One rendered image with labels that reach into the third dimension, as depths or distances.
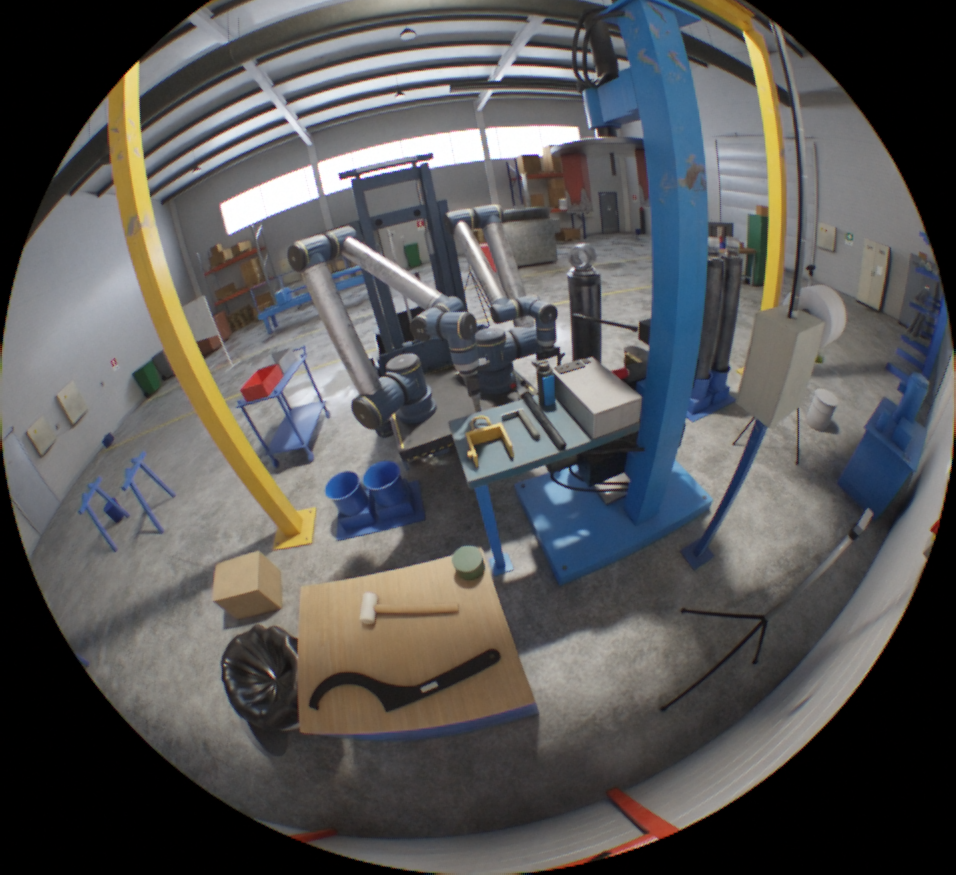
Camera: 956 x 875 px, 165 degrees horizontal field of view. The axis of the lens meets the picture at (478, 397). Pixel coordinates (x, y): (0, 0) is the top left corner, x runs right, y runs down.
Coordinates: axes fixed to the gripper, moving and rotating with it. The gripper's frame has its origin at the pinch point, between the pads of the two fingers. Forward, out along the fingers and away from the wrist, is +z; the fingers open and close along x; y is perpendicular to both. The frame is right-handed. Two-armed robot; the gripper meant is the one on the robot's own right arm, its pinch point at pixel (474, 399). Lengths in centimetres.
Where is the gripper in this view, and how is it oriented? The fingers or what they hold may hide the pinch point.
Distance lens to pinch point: 142.7
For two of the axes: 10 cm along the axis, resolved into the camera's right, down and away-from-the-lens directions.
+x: 2.3, 4.9, -8.4
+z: 1.7, 8.3, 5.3
